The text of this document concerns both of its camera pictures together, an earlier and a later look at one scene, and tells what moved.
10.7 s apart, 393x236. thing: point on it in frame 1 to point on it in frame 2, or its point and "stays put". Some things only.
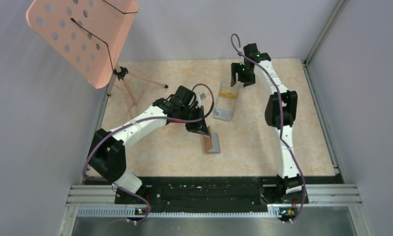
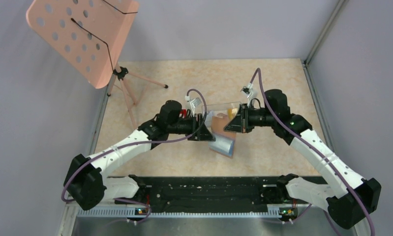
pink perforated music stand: x=90 y=35 stays put
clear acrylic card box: x=226 y=101 to x=217 y=117
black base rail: x=212 y=192 stays put
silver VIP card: x=225 y=114 to x=209 y=117
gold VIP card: x=228 y=94 to x=231 y=113
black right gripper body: x=241 y=73 to x=259 y=118
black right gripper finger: x=234 y=68 to x=239 y=122
